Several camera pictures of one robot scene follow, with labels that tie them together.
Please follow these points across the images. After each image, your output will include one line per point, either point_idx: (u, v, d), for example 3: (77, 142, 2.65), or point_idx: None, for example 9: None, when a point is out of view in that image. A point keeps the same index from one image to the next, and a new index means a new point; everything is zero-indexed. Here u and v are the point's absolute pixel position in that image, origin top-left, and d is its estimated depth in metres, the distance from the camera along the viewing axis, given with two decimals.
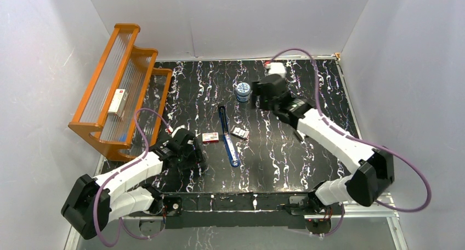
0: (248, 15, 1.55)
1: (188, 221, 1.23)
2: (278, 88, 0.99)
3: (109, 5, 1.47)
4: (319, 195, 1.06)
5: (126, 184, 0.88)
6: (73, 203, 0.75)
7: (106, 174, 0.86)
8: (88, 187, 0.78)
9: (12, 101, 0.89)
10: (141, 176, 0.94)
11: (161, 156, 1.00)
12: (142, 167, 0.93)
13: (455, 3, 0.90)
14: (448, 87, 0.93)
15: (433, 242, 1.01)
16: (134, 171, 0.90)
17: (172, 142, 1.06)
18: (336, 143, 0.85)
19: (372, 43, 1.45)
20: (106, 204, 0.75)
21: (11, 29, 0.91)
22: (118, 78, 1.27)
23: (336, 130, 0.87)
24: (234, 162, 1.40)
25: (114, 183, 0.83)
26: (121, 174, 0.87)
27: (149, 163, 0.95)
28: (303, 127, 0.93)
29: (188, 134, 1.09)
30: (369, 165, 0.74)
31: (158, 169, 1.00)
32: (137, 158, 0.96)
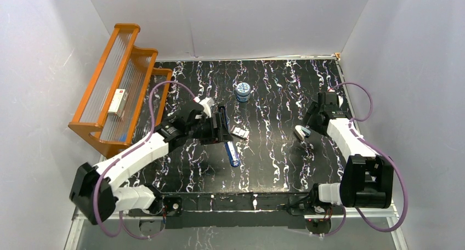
0: (248, 15, 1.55)
1: (188, 221, 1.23)
2: (328, 98, 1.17)
3: (109, 5, 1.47)
4: (319, 187, 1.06)
5: (130, 169, 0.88)
6: (78, 191, 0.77)
7: (107, 162, 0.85)
8: (90, 176, 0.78)
9: (12, 101, 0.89)
10: (143, 160, 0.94)
11: (166, 137, 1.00)
12: (145, 151, 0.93)
13: (455, 4, 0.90)
14: (448, 87, 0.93)
15: (433, 242, 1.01)
16: (137, 157, 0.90)
17: (178, 120, 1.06)
18: (347, 140, 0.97)
19: (372, 43, 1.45)
20: (107, 192, 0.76)
21: (11, 29, 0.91)
22: (118, 77, 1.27)
23: (353, 131, 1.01)
24: (234, 162, 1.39)
25: (116, 171, 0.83)
26: (123, 159, 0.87)
27: (153, 146, 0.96)
28: (332, 127, 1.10)
29: (193, 110, 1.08)
30: (363, 160, 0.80)
31: (162, 151, 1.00)
32: (140, 141, 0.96)
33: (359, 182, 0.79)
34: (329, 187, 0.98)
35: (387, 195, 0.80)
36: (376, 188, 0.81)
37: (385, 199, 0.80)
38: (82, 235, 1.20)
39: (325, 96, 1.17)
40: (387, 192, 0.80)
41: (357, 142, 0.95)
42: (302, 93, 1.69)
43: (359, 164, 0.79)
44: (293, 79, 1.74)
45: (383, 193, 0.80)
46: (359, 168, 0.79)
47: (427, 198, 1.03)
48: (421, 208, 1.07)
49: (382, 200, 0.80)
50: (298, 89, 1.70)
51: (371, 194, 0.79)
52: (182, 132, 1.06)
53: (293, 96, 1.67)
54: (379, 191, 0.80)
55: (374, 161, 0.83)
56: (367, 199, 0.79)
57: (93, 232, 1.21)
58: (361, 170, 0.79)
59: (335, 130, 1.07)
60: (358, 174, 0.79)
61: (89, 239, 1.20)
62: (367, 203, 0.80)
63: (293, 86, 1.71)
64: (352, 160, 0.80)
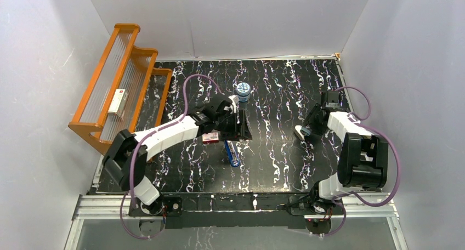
0: (248, 15, 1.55)
1: (188, 221, 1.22)
2: (330, 96, 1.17)
3: (110, 5, 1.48)
4: (319, 183, 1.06)
5: (163, 143, 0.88)
6: (113, 154, 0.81)
7: (145, 132, 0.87)
8: (126, 142, 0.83)
9: (12, 101, 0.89)
10: (176, 138, 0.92)
11: (197, 121, 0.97)
12: (179, 129, 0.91)
13: (455, 4, 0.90)
14: (449, 88, 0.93)
15: (433, 243, 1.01)
16: (171, 132, 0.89)
17: (208, 109, 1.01)
18: (344, 124, 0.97)
19: (372, 43, 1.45)
20: (142, 159, 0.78)
21: (11, 29, 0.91)
22: (118, 77, 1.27)
23: (352, 120, 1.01)
24: (234, 162, 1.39)
25: (152, 141, 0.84)
26: (159, 132, 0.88)
27: (186, 126, 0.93)
28: (331, 118, 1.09)
29: (224, 100, 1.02)
30: (359, 137, 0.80)
31: (193, 134, 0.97)
32: (175, 119, 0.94)
33: (355, 159, 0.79)
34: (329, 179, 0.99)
35: (383, 172, 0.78)
36: (372, 165, 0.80)
37: (381, 177, 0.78)
38: (82, 235, 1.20)
39: (328, 94, 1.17)
40: (382, 169, 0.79)
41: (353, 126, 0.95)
42: (302, 93, 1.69)
43: (356, 141, 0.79)
44: (293, 79, 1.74)
45: (378, 170, 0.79)
46: (355, 143, 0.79)
47: (427, 198, 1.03)
48: (421, 208, 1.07)
49: (377, 177, 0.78)
50: (298, 89, 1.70)
51: (367, 171, 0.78)
52: (210, 121, 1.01)
53: (293, 96, 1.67)
54: (375, 169, 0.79)
55: (370, 140, 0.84)
56: (363, 175, 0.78)
57: (93, 232, 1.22)
58: (358, 146, 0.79)
59: (334, 120, 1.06)
60: (355, 150, 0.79)
61: (89, 239, 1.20)
62: (363, 180, 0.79)
63: (293, 86, 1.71)
64: (349, 137, 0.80)
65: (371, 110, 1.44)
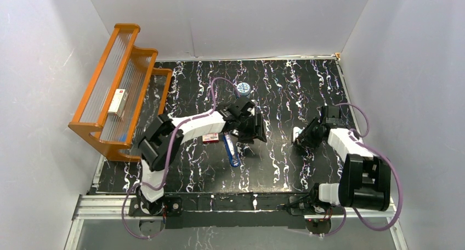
0: (248, 15, 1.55)
1: (188, 221, 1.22)
2: (330, 111, 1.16)
3: (110, 5, 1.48)
4: (319, 188, 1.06)
5: (195, 131, 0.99)
6: (150, 135, 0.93)
7: (180, 119, 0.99)
8: (164, 125, 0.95)
9: (12, 101, 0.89)
10: (205, 129, 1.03)
11: (225, 117, 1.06)
12: (209, 120, 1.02)
13: (456, 4, 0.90)
14: (449, 87, 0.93)
15: (433, 243, 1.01)
16: (203, 122, 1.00)
17: (232, 108, 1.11)
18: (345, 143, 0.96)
19: (372, 43, 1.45)
20: (178, 142, 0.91)
21: (11, 29, 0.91)
22: (118, 77, 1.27)
23: (353, 138, 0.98)
24: (234, 162, 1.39)
25: (186, 128, 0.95)
26: (192, 121, 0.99)
27: (215, 119, 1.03)
28: (331, 135, 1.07)
29: (248, 102, 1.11)
30: (361, 159, 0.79)
31: (220, 128, 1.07)
32: (206, 112, 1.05)
33: (357, 182, 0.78)
34: (330, 188, 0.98)
35: (386, 195, 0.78)
36: (374, 188, 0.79)
37: (384, 200, 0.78)
38: (82, 235, 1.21)
39: (327, 108, 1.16)
40: (384, 192, 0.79)
41: (356, 146, 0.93)
42: (302, 93, 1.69)
43: (357, 163, 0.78)
44: (293, 79, 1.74)
45: (381, 194, 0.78)
46: (357, 165, 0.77)
47: (427, 198, 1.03)
48: (421, 208, 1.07)
49: (380, 200, 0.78)
50: (298, 89, 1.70)
51: (369, 194, 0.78)
52: (234, 119, 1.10)
53: (294, 96, 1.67)
54: (378, 192, 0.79)
55: (373, 162, 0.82)
56: (366, 199, 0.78)
57: (93, 232, 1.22)
58: (359, 168, 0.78)
59: (335, 137, 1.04)
60: (357, 172, 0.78)
61: (89, 239, 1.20)
62: (366, 203, 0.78)
63: (293, 86, 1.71)
64: (350, 159, 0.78)
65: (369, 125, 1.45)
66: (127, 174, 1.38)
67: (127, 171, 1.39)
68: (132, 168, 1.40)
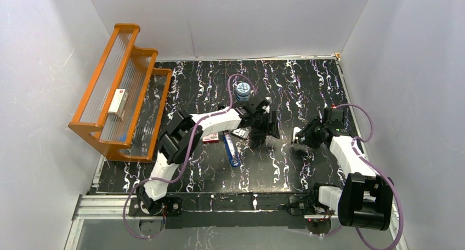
0: (248, 15, 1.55)
1: (188, 221, 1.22)
2: (333, 114, 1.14)
3: (110, 5, 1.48)
4: (319, 192, 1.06)
5: (213, 128, 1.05)
6: (171, 130, 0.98)
7: (199, 116, 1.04)
8: (183, 121, 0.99)
9: (12, 101, 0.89)
10: (223, 125, 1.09)
11: (240, 114, 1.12)
12: (226, 118, 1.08)
13: (456, 4, 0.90)
14: (448, 87, 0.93)
15: (432, 243, 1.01)
16: (220, 119, 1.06)
17: (248, 105, 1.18)
18: (347, 156, 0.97)
19: (372, 43, 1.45)
20: (198, 137, 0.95)
21: (11, 29, 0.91)
22: (118, 77, 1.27)
23: (356, 152, 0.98)
24: (234, 162, 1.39)
25: (205, 124, 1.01)
26: (210, 117, 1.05)
27: (232, 116, 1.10)
28: (334, 143, 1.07)
29: (263, 100, 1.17)
30: (362, 178, 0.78)
31: (235, 125, 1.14)
32: (223, 110, 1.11)
33: (358, 203, 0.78)
34: (330, 194, 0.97)
35: (386, 215, 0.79)
36: (375, 208, 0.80)
37: (384, 221, 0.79)
38: (82, 235, 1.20)
39: (330, 112, 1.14)
40: (385, 212, 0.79)
41: (358, 162, 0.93)
42: (302, 93, 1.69)
43: (359, 183, 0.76)
44: (293, 79, 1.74)
45: (381, 214, 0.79)
46: (358, 187, 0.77)
47: (427, 198, 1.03)
48: (420, 208, 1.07)
49: (380, 220, 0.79)
50: (298, 89, 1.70)
51: (369, 215, 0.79)
52: (250, 116, 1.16)
53: (294, 96, 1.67)
54: (378, 211, 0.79)
55: (375, 181, 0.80)
56: (366, 220, 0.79)
57: (93, 232, 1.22)
58: (361, 189, 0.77)
59: (337, 147, 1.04)
60: (358, 193, 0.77)
61: (89, 239, 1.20)
62: (366, 223, 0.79)
63: (293, 86, 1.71)
64: (351, 179, 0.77)
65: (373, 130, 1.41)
66: (127, 174, 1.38)
67: (127, 171, 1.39)
68: (132, 168, 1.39)
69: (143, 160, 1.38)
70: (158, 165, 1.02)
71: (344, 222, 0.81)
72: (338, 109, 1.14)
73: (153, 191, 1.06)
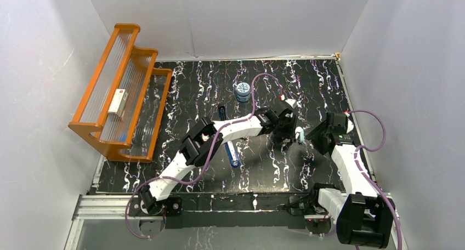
0: (248, 15, 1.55)
1: (188, 221, 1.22)
2: (335, 120, 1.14)
3: (111, 5, 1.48)
4: (319, 194, 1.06)
5: (233, 135, 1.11)
6: (193, 135, 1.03)
7: (221, 123, 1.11)
8: (205, 128, 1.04)
9: (12, 101, 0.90)
10: (243, 132, 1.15)
11: (262, 122, 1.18)
12: (247, 125, 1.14)
13: (455, 4, 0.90)
14: (448, 87, 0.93)
15: (432, 243, 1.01)
16: (241, 127, 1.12)
17: (271, 113, 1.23)
18: (348, 171, 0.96)
19: (372, 43, 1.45)
20: (219, 144, 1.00)
21: (11, 29, 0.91)
22: (118, 77, 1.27)
23: (358, 165, 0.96)
24: (234, 162, 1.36)
25: (226, 131, 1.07)
26: (232, 125, 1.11)
27: (252, 124, 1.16)
28: (336, 152, 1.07)
29: (287, 108, 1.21)
30: (363, 199, 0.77)
31: (256, 132, 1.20)
32: (244, 118, 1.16)
33: (357, 223, 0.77)
34: (330, 200, 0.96)
35: (385, 234, 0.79)
36: (374, 228, 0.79)
37: (382, 240, 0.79)
38: (82, 235, 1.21)
39: (333, 118, 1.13)
40: (384, 233, 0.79)
41: (358, 177, 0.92)
42: (302, 93, 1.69)
43: (359, 204, 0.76)
44: (293, 79, 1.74)
45: (380, 234, 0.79)
46: (359, 208, 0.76)
47: (426, 198, 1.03)
48: (420, 208, 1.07)
49: (378, 239, 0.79)
50: (298, 89, 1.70)
51: (368, 234, 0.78)
52: (271, 124, 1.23)
53: (294, 97, 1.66)
54: (376, 231, 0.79)
55: (375, 201, 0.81)
56: (366, 238, 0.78)
57: (93, 232, 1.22)
58: (361, 210, 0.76)
59: (339, 158, 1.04)
60: (357, 214, 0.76)
61: (89, 239, 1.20)
62: (364, 241, 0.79)
63: (293, 86, 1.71)
64: (351, 200, 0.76)
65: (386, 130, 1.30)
66: (127, 174, 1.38)
67: (127, 171, 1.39)
68: (132, 168, 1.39)
69: (143, 160, 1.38)
70: (174, 164, 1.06)
71: (342, 240, 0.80)
72: (340, 115, 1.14)
73: (158, 191, 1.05)
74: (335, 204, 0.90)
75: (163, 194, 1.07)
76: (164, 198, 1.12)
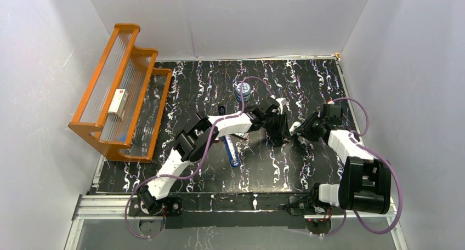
0: (248, 15, 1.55)
1: (188, 222, 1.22)
2: (332, 111, 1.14)
3: (110, 5, 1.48)
4: (319, 189, 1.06)
5: (226, 129, 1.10)
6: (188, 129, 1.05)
7: (215, 118, 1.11)
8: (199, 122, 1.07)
9: (12, 101, 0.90)
10: (234, 128, 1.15)
11: (253, 119, 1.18)
12: (239, 120, 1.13)
13: (456, 4, 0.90)
14: (448, 88, 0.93)
15: (432, 242, 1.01)
16: (234, 122, 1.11)
17: (258, 110, 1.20)
18: (346, 146, 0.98)
19: (372, 43, 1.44)
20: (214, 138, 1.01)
21: (10, 29, 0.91)
22: (118, 77, 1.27)
23: (353, 140, 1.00)
24: (234, 162, 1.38)
25: (220, 125, 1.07)
26: (225, 119, 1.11)
27: (244, 119, 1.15)
28: (332, 136, 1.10)
29: (273, 104, 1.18)
30: (361, 161, 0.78)
31: (246, 129, 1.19)
32: (236, 114, 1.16)
33: (357, 185, 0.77)
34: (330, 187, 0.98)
35: (386, 199, 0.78)
36: (375, 192, 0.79)
37: (384, 204, 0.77)
38: (81, 235, 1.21)
39: (329, 109, 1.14)
40: (385, 195, 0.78)
41: (356, 149, 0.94)
42: (302, 93, 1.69)
43: (357, 165, 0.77)
44: (293, 79, 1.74)
45: (381, 197, 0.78)
46: (357, 168, 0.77)
47: (427, 197, 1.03)
48: (420, 207, 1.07)
49: (380, 204, 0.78)
50: (298, 89, 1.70)
51: (370, 197, 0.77)
52: (259, 121, 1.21)
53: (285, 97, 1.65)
54: (377, 195, 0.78)
55: (373, 165, 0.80)
56: (366, 203, 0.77)
57: (94, 232, 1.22)
58: (359, 171, 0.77)
59: (335, 139, 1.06)
60: (357, 176, 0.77)
61: (89, 239, 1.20)
62: (365, 206, 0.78)
63: (293, 86, 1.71)
64: (351, 162, 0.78)
65: (386, 129, 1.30)
66: (127, 174, 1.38)
67: (127, 171, 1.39)
68: (132, 168, 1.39)
69: (143, 160, 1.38)
70: (169, 162, 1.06)
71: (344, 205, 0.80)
72: (336, 106, 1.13)
73: (157, 190, 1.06)
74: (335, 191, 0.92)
75: (162, 193, 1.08)
76: (164, 197, 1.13)
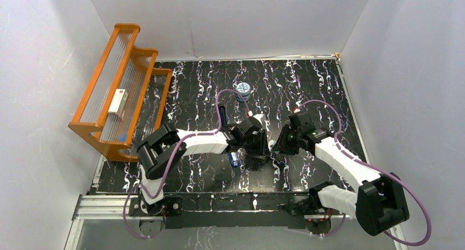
0: (248, 15, 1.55)
1: (188, 222, 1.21)
2: (300, 119, 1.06)
3: (110, 5, 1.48)
4: (321, 197, 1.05)
5: (197, 147, 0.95)
6: (152, 141, 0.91)
7: (185, 132, 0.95)
8: (167, 135, 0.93)
9: (12, 101, 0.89)
10: (207, 148, 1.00)
11: (228, 140, 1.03)
12: (213, 139, 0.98)
13: (455, 4, 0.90)
14: (448, 87, 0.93)
15: (432, 242, 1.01)
16: (207, 139, 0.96)
17: (237, 130, 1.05)
18: (344, 165, 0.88)
19: (372, 43, 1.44)
20: (180, 154, 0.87)
21: (10, 28, 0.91)
22: (118, 78, 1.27)
23: (347, 154, 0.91)
24: (234, 162, 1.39)
25: (190, 142, 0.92)
26: (197, 136, 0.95)
27: (218, 139, 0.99)
28: (319, 151, 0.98)
29: (254, 126, 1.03)
30: (372, 185, 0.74)
31: (221, 149, 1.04)
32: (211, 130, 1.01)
33: (379, 210, 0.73)
34: (335, 197, 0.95)
35: (404, 208, 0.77)
36: (392, 206, 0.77)
37: (404, 214, 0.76)
38: (82, 235, 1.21)
39: (297, 118, 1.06)
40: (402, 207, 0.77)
41: (356, 167, 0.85)
42: (302, 93, 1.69)
43: (372, 191, 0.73)
44: (293, 79, 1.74)
45: (400, 210, 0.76)
46: (374, 194, 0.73)
47: (426, 197, 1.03)
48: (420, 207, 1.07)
49: (401, 215, 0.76)
50: (298, 89, 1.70)
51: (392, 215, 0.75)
52: (237, 142, 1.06)
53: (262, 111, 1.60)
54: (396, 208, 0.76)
55: (380, 181, 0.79)
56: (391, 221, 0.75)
57: (94, 232, 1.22)
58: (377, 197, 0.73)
59: (327, 155, 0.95)
60: (376, 202, 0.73)
61: (89, 239, 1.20)
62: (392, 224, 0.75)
63: (293, 86, 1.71)
64: (365, 191, 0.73)
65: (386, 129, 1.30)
66: (127, 174, 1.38)
67: (127, 171, 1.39)
68: (133, 168, 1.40)
69: None
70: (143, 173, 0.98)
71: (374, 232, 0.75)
72: (303, 113, 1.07)
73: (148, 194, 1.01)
74: (342, 199, 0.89)
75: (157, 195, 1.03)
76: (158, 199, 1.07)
